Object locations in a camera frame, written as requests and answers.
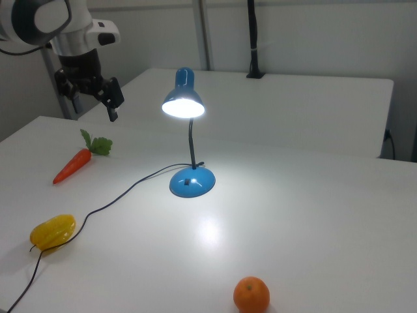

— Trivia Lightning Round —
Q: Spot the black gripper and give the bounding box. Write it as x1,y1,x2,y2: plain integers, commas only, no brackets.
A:
53,48,125,123

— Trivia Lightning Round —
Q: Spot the blue desk lamp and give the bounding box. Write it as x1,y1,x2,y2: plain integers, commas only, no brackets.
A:
161,67,216,198

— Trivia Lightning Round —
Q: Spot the orange toy carrot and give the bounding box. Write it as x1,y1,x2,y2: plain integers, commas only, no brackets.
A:
52,128,113,185

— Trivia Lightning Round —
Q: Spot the yellow toy starfruit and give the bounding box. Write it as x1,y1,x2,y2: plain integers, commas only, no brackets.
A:
29,214,78,253

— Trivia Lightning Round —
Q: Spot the white adjacent table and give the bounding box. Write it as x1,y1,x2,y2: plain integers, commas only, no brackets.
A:
78,67,395,160

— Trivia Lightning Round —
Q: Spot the orange toy mandarin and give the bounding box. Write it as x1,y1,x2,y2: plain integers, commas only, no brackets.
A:
233,276,271,313

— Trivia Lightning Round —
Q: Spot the grey metal frame post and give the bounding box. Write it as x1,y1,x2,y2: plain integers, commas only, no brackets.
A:
191,0,215,71
41,48,79,121

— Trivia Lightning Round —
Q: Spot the dark robot arm cable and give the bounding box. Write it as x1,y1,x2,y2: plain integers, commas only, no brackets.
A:
0,41,55,56

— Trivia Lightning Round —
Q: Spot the dark lamp power cable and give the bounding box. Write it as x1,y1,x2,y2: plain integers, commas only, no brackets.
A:
6,161,205,313

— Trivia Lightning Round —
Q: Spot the black clamped camera pole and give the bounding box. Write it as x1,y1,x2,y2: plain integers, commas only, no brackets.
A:
246,0,266,80

